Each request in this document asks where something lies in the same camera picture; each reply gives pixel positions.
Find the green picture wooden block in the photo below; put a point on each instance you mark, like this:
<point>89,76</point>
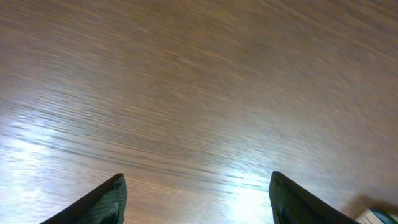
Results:
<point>373,216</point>

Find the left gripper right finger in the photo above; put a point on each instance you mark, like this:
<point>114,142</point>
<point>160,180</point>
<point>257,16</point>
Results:
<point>292,204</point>

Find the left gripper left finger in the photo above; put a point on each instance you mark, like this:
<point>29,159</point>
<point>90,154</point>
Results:
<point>105,204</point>

